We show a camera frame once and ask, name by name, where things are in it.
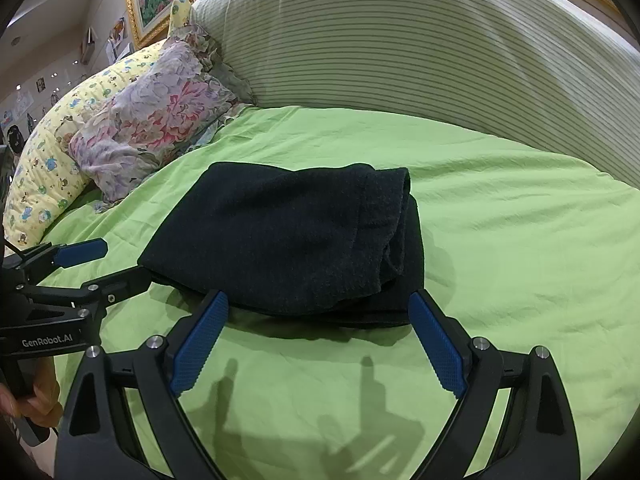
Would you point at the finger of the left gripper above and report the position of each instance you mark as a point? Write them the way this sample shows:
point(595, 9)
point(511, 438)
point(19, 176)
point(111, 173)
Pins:
point(105, 289)
point(31, 266)

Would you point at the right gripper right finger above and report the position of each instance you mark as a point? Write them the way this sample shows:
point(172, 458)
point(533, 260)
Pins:
point(537, 437)

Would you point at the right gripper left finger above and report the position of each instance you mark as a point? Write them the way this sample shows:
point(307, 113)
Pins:
point(97, 438)

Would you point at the black pants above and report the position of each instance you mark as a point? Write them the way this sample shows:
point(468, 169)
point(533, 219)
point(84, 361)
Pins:
point(331, 246)

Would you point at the left hand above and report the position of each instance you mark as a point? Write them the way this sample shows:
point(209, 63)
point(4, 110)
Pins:
point(43, 405)

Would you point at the yellow patterned pillow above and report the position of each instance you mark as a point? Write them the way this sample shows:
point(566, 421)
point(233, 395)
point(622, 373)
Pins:
point(46, 180)

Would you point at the green bed sheet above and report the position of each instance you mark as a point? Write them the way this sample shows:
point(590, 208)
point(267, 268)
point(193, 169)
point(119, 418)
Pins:
point(523, 247)

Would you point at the floral pillow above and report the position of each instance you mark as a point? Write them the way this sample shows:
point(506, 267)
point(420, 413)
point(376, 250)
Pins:
point(188, 93)

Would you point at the striped headboard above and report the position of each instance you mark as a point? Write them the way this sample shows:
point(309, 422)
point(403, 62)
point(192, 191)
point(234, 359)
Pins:
point(541, 72)

